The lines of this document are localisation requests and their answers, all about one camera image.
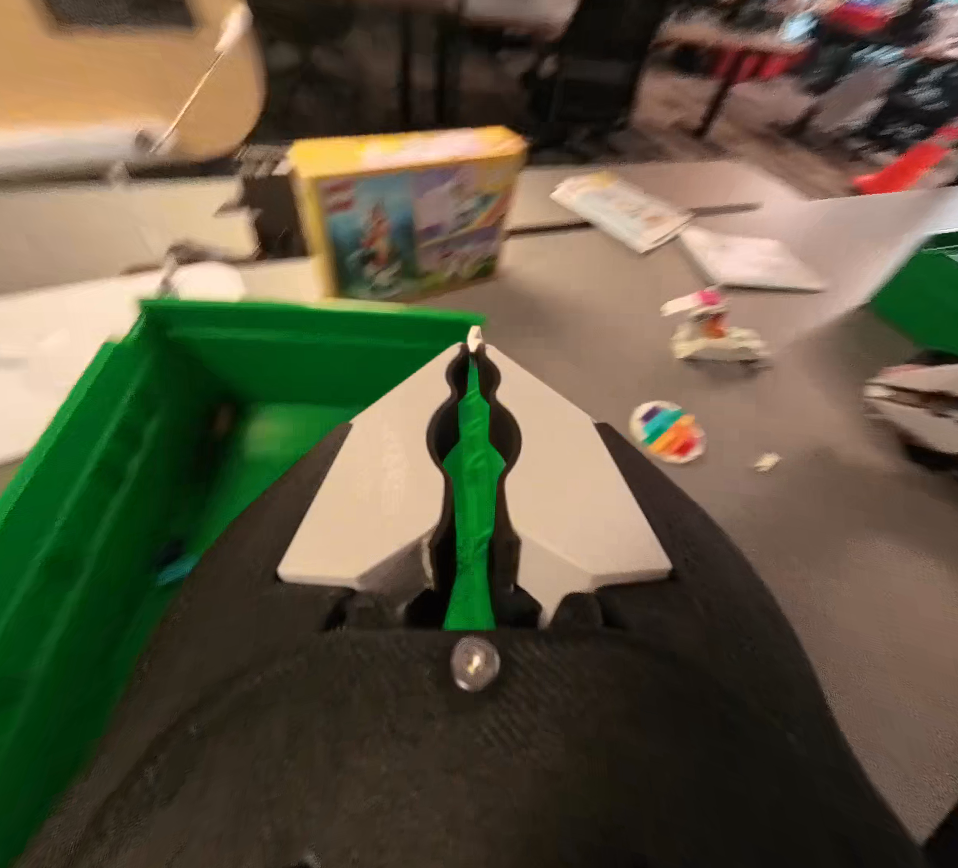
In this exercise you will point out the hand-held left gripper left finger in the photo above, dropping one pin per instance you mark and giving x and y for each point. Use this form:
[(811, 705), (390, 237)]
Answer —
[(374, 493)]

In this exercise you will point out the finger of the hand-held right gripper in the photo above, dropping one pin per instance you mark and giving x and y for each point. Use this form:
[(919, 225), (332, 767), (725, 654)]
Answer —
[(920, 380), (920, 426)]

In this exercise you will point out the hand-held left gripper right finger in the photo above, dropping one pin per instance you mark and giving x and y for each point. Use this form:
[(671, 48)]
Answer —
[(576, 501)]

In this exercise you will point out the tiny white lego piece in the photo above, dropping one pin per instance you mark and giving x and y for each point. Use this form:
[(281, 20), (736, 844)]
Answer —
[(476, 337)]

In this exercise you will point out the round rainbow lego plate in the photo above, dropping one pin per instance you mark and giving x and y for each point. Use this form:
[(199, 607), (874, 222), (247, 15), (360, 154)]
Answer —
[(667, 432)]

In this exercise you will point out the small white lego clip piece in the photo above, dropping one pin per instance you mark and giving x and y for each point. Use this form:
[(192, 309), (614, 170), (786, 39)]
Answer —
[(767, 462)]

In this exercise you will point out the white lego bird model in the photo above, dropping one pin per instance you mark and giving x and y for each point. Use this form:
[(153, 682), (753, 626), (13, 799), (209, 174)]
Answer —
[(715, 340)]

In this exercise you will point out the blue lego piece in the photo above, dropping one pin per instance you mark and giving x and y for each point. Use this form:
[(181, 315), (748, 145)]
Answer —
[(176, 570)]

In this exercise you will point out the yellow lego box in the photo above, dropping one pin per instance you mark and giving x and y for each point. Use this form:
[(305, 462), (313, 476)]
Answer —
[(411, 216)]

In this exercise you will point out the green plastic bin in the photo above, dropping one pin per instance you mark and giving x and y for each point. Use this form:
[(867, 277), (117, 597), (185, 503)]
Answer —
[(924, 291), (90, 479)]

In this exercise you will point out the large white sheet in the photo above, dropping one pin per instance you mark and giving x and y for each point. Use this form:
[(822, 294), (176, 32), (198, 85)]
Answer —
[(846, 246)]

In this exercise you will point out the white paper booklet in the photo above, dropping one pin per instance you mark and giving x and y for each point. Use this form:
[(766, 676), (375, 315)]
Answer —
[(748, 261)]

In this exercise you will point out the colourful instruction booklet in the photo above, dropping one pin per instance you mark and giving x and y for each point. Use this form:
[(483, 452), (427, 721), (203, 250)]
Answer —
[(621, 209)]

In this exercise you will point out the black office chair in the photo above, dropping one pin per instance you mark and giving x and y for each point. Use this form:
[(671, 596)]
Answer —
[(599, 44)]

